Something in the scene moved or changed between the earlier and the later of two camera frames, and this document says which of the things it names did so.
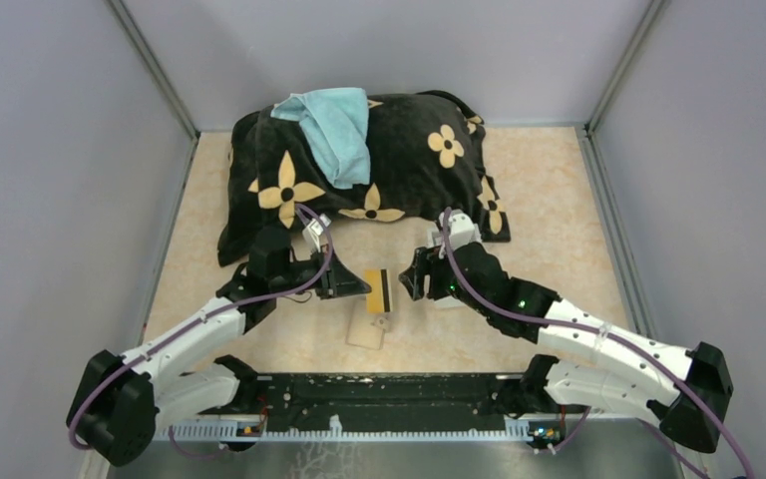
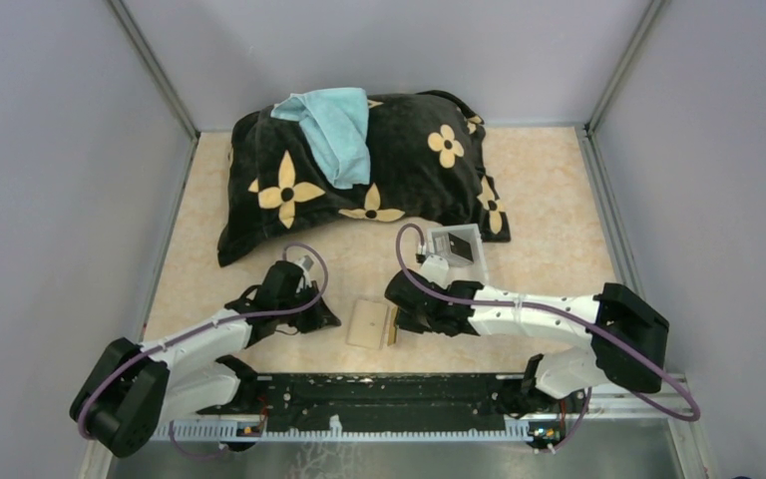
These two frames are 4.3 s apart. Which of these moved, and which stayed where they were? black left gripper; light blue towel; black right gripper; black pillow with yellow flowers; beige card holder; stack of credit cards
Moved: black left gripper; stack of credit cards; black right gripper
Stayed: beige card holder; black pillow with yellow flowers; light blue towel
